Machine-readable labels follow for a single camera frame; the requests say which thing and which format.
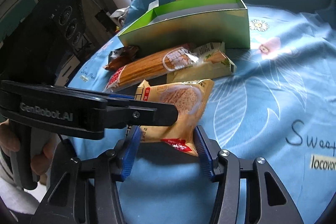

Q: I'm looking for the brown and white snack packet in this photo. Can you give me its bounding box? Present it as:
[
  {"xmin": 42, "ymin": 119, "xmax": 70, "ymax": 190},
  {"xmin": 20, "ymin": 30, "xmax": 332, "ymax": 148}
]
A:
[{"xmin": 103, "ymin": 46, "xmax": 139, "ymax": 72}]

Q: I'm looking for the phone clamp stand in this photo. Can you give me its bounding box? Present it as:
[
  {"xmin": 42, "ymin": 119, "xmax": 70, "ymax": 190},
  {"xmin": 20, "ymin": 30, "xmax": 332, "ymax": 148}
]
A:
[{"xmin": 77, "ymin": 0, "xmax": 112, "ymax": 29}]

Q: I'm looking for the tan rice cracker packet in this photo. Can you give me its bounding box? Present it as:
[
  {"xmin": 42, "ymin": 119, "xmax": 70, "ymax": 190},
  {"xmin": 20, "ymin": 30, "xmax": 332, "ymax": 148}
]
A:
[{"xmin": 134, "ymin": 79, "xmax": 215, "ymax": 157}]

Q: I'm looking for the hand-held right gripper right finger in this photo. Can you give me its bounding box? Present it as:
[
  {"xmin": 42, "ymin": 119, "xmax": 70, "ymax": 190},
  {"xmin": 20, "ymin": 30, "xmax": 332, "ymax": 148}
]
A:
[{"xmin": 196, "ymin": 125, "xmax": 303, "ymax": 224}]

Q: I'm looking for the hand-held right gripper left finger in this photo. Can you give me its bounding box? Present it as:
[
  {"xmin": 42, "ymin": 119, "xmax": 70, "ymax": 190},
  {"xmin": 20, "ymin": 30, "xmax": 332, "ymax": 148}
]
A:
[{"xmin": 30, "ymin": 126, "xmax": 141, "ymax": 224}]

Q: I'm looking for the pretzel stick packet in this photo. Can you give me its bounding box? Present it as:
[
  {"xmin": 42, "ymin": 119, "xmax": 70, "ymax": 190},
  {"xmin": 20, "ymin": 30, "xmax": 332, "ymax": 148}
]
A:
[{"xmin": 104, "ymin": 43, "xmax": 202, "ymax": 92}]

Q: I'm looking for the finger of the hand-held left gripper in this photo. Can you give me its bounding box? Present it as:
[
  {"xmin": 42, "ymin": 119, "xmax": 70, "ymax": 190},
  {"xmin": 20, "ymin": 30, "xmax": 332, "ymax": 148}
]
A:
[
  {"xmin": 102, "ymin": 93, "xmax": 137, "ymax": 102},
  {"xmin": 105, "ymin": 100, "xmax": 179, "ymax": 129}
]

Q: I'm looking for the low white cabinet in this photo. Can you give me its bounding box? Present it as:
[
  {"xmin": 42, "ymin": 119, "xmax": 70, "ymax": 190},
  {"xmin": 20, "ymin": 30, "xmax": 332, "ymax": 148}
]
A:
[{"xmin": 56, "ymin": 38, "xmax": 87, "ymax": 88}]

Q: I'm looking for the white plastic bag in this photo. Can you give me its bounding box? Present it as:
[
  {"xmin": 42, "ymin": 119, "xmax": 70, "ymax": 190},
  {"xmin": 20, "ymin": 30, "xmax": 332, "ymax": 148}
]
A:
[{"xmin": 110, "ymin": 7, "xmax": 130, "ymax": 28}]

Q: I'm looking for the gold snack packet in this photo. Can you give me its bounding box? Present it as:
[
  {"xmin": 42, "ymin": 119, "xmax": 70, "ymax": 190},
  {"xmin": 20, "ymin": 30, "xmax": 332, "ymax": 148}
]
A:
[{"xmin": 167, "ymin": 42, "xmax": 237, "ymax": 84}]

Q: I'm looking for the person's left forearm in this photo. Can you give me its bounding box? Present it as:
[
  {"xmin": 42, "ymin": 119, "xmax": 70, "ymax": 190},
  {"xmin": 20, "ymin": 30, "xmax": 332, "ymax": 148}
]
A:
[{"xmin": 0, "ymin": 153, "xmax": 45, "ymax": 216}]

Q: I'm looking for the green cardboard box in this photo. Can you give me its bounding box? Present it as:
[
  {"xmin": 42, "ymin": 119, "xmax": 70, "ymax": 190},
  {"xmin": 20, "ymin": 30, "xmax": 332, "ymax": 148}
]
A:
[{"xmin": 118, "ymin": 0, "xmax": 249, "ymax": 49}]

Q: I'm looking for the person's left hand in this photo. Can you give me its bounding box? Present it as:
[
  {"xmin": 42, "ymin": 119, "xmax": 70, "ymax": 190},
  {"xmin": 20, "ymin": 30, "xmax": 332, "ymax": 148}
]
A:
[{"xmin": 0, "ymin": 120, "xmax": 57, "ymax": 184}]

